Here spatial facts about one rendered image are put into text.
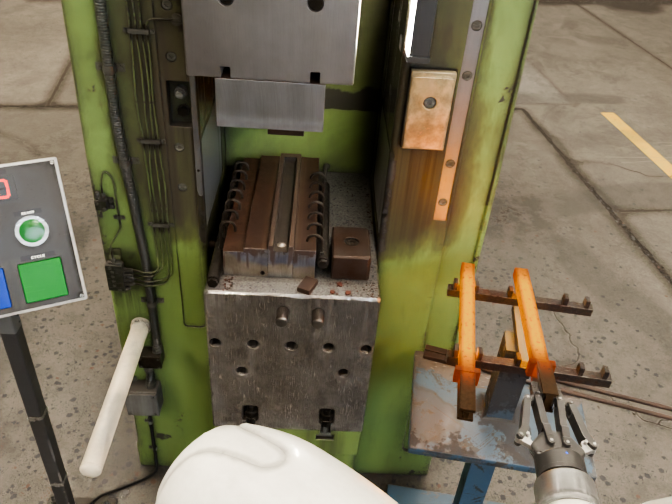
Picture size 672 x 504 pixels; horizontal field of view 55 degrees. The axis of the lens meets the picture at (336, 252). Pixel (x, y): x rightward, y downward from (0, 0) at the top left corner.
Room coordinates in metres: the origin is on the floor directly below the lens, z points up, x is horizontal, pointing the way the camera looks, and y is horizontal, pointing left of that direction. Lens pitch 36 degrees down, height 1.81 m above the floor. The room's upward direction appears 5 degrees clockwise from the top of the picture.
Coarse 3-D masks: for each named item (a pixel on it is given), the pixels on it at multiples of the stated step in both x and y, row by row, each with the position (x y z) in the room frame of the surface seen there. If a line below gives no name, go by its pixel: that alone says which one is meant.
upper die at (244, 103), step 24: (312, 72) 1.17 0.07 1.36; (216, 96) 1.11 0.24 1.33; (240, 96) 1.11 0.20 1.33; (264, 96) 1.11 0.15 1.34; (288, 96) 1.11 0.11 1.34; (312, 96) 1.11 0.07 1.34; (216, 120) 1.11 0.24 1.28; (240, 120) 1.11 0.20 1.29; (264, 120) 1.11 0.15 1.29; (288, 120) 1.11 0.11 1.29; (312, 120) 1.11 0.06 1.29
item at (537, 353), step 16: (528, 272) 1.14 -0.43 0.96; (528, 288) 1.08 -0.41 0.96; (528, 304) 1.03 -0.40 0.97; (528, 320) 0.97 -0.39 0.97; (528, 336) 0.92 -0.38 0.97; (528, 352) 0.89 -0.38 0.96; (544, 352) 0.88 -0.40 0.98; (528, 368) 0.84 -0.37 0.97; (544, 368) 0.82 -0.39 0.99; (544, 384) 0.78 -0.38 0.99; (544, 400) 0.76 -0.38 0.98
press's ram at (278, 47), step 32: (192, 0) 1.10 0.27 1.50; (224, 0) 1.11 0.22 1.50; (256, 0) 1.11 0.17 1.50; (288, 0) 1.11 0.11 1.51; (320, 0) 1.12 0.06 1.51; (352, 0) 1.12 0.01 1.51; (192, 32) 1.10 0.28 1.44; (224, 32) 1.11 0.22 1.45; (256, 32) 1.11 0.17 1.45; (288, 32) 1.11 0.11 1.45; (320, 32) 1.12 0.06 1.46; (352, 32) 1.12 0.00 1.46; (192, 64) 1.10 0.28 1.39; (224, 64) 1.11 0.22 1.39; (256, 64) 1.11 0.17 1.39; (288, 64) 1.11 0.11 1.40; (320, 64) 1.12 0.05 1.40; (352, 64) 1.12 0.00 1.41
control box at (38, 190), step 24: (0, 168) 1.02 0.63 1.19; (24, 168) 1.03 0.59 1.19; (48, 168) 1.05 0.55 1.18; (0, 192) 0.99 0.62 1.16; (24, 192) 1.01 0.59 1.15; (48, 192) 1.02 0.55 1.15; (0, 216) 0.97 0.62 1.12; (24, 216) 0.98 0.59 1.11; (48, 216) 1.00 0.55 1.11; (0, 240) 0.95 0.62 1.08; (48, 240) 0.98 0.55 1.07; (72, 240) 0.99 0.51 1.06; (0, 264) 0.92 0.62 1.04; (72, 264) 0.97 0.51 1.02; (72, 288) 0.94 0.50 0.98; (0, 312) 0.87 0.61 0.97; (24, 312) 0.89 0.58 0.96
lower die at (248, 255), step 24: (264, 168) 1.46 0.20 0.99; (312, 168) 1.47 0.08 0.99; (264, 192) 1.34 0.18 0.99; (240, 216) 1.24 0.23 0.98; (264, 216) 1.24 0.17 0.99; (312, 216) 1.25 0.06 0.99; (240, 240) 1.15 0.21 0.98; (264, 240) 1.14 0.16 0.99; (312, 240) 1.15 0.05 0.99; (240, 264) 1.11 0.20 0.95; (264, 264) 1.11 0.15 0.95; (288, 264) 1.11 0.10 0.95; (312, 264) 1.12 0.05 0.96
